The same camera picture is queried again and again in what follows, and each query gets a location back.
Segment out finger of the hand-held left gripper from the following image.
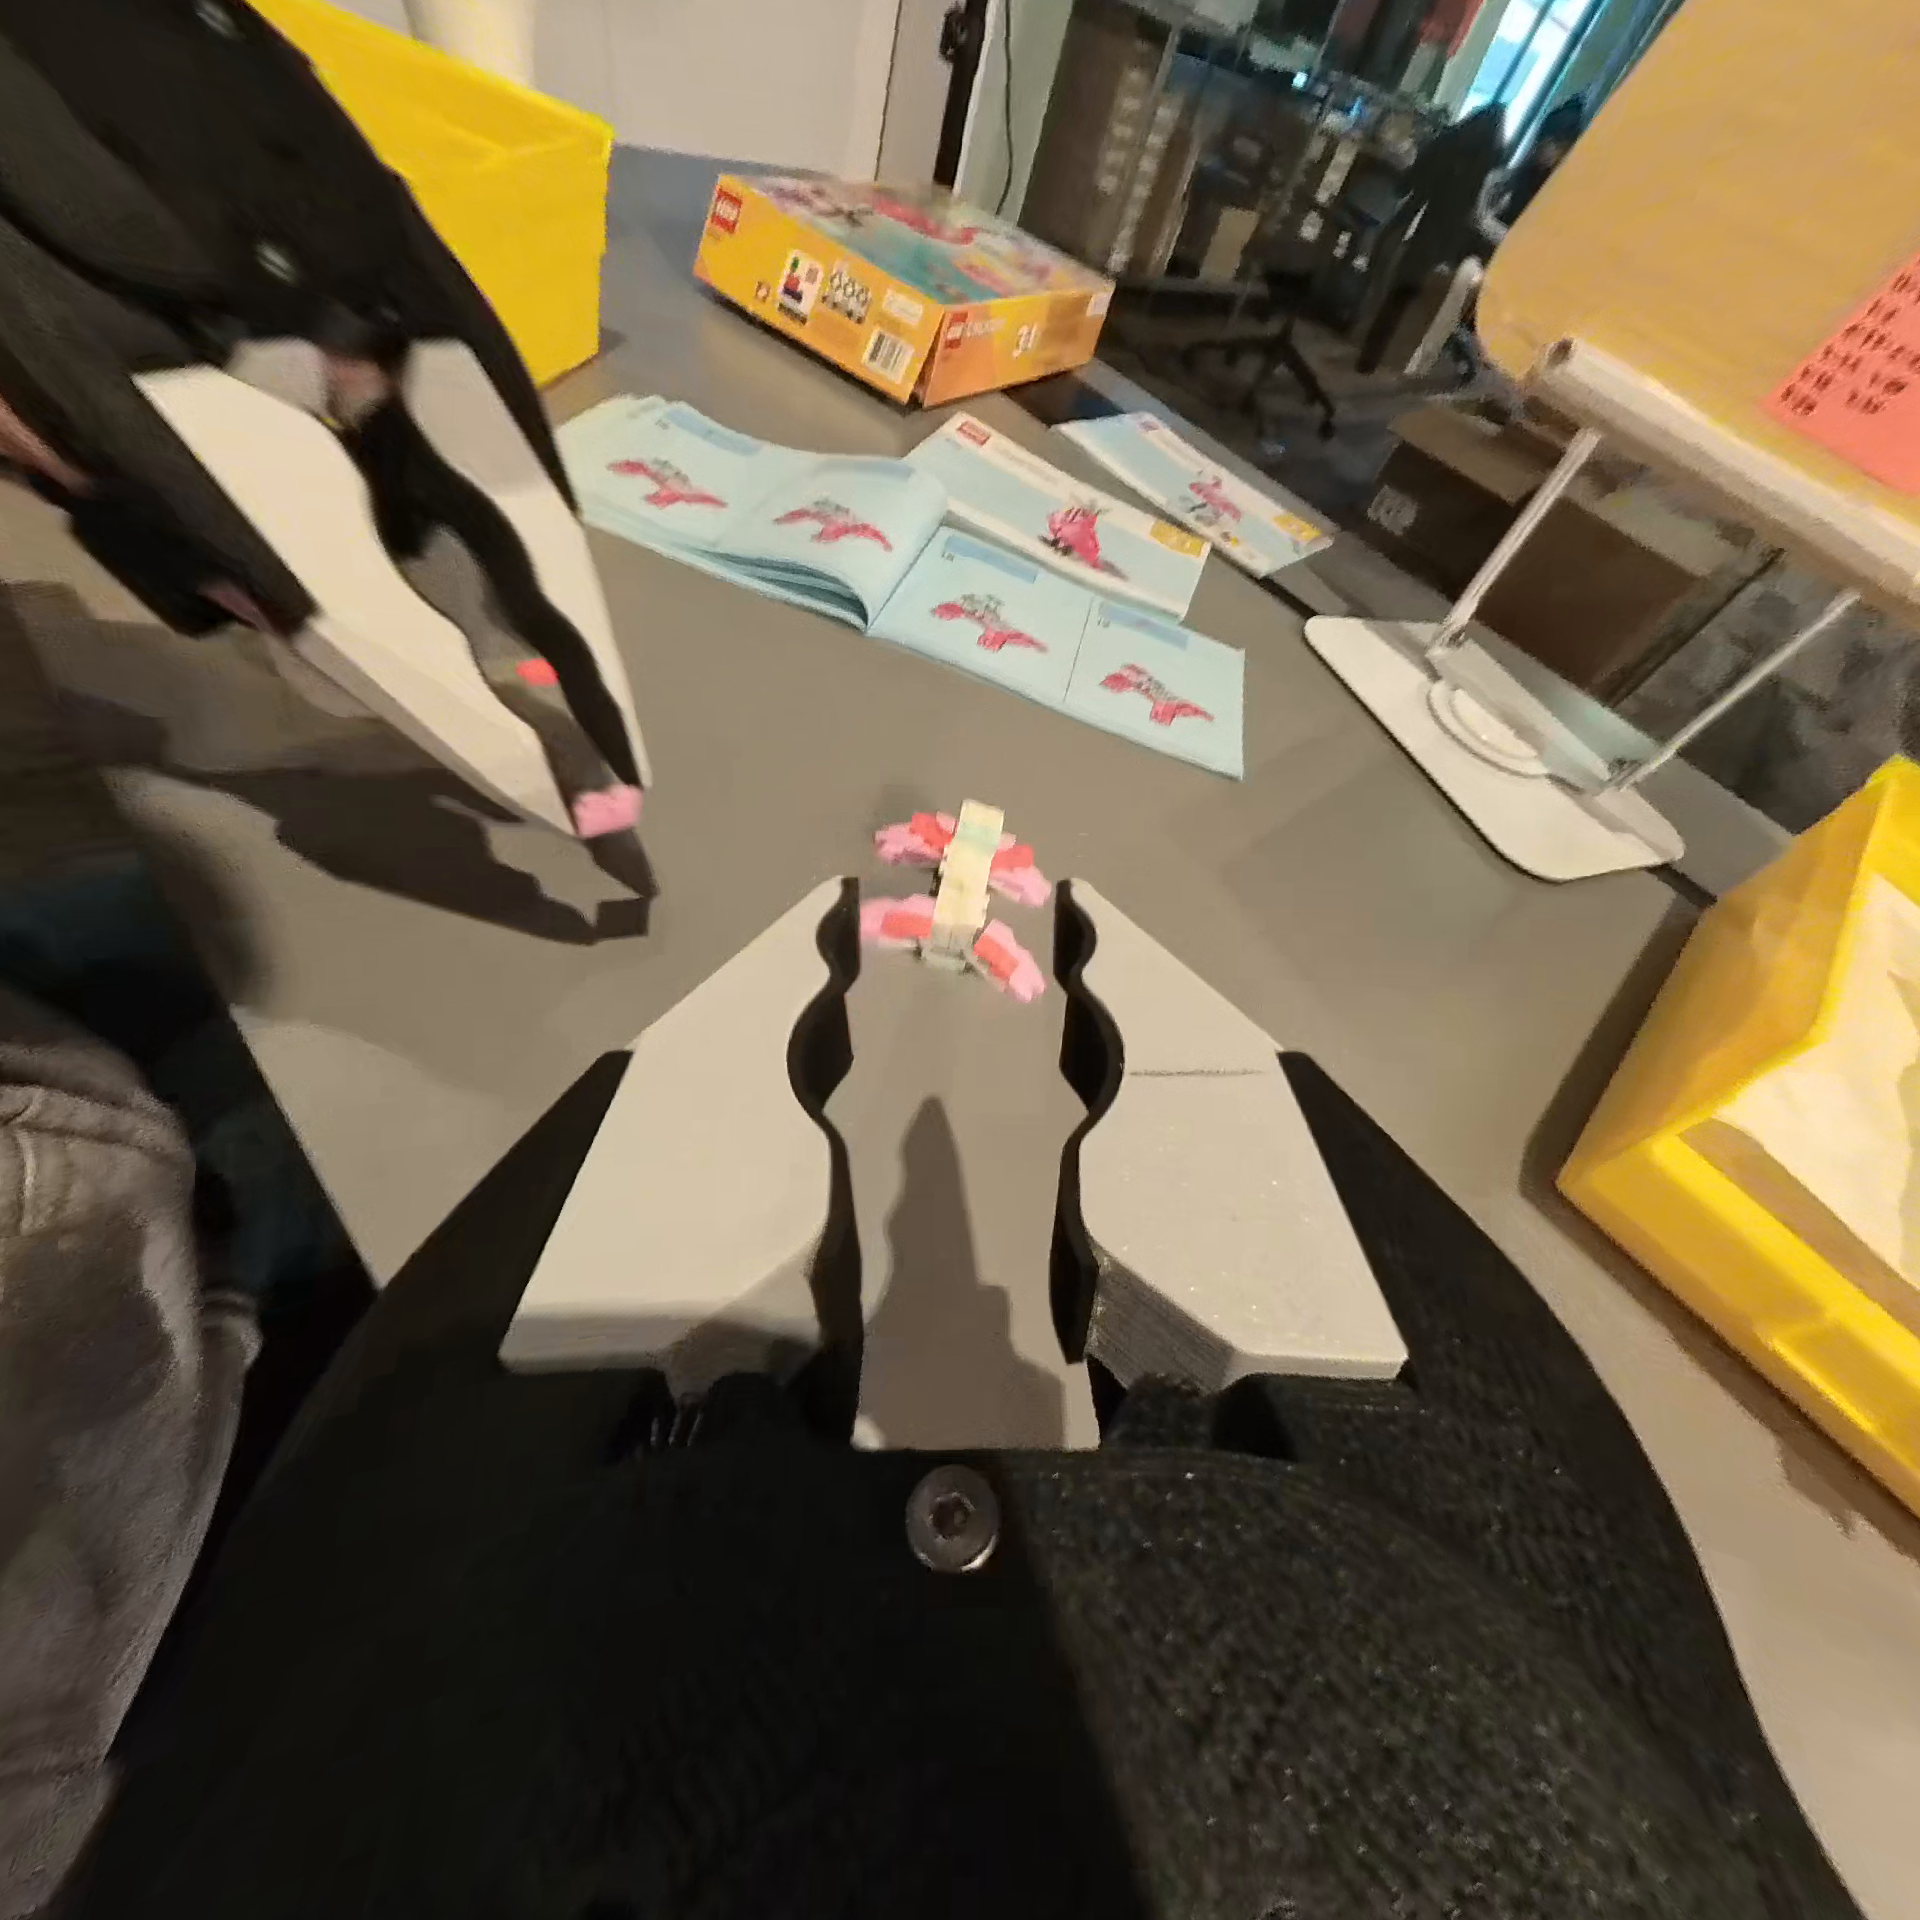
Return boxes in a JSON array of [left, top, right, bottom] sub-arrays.
[[130, 356, 590, 835], [372, 340, 652, 796]]

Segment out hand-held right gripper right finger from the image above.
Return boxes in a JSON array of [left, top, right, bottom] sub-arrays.
[[1047, 878, 1414, 1413]]

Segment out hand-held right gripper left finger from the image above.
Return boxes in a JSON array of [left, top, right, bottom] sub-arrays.
[[495, 878, 869, 1446]]

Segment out yellow brick storage bin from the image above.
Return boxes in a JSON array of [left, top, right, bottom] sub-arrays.
[[246, 0, 618, 390]]

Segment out pink toy brick bird model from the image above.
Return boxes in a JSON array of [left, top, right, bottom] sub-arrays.
[[856, 799, 1057, 1003]]

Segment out grey desk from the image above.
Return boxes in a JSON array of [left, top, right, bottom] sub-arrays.
[[0, 141, 1920, 1848]]

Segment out orange toy set box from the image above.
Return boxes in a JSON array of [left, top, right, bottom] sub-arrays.
[[691, 168, 1121, 407]]

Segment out person's blue jeans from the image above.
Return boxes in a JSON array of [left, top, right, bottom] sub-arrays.
[[0, 853, 376, 1335]]

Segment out closed parrot instruction booklet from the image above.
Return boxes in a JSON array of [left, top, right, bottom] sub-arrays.
[[902, 414, 1213, 624]]

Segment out open instruction booklet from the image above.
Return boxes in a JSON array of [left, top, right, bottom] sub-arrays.
[[555, 396, 1252, 780]]

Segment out yellow bin with plastic bags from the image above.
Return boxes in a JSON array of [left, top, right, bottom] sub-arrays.
[[1559, 754, 1920, 1516]]

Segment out pile of clear plastic bags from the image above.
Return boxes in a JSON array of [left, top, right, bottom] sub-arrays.
[[1682, 870, 1920, 1290]]

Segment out thin closed instruction booklet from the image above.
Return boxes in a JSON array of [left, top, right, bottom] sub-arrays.
[[1047, 414, 1333, 580]]

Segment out metal storage shelf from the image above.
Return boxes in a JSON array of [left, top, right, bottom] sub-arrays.
[[1019, 0, 1442, 286]]

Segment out cardboard box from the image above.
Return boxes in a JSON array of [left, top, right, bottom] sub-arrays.
[[1376, 405, 1696, 708]]

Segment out black office chair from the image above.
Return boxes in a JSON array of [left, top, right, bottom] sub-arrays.
[[1197, 268, 1333, 436]]

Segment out pink sticky note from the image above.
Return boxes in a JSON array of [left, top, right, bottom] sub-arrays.
[[1763, 246, 1920, 497]]

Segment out wooden book stand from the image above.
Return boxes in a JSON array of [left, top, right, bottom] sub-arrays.
[[1303, 0, 1920, 883]]

